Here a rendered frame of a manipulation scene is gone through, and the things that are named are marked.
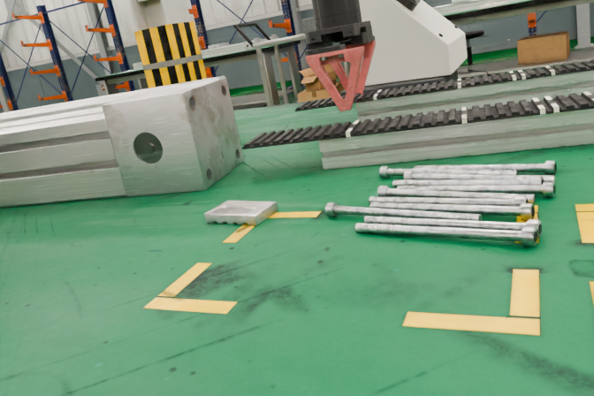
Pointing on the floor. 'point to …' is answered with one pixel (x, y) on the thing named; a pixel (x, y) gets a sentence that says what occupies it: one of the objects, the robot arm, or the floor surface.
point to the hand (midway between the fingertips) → (350, 98)
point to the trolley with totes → (275, 52)
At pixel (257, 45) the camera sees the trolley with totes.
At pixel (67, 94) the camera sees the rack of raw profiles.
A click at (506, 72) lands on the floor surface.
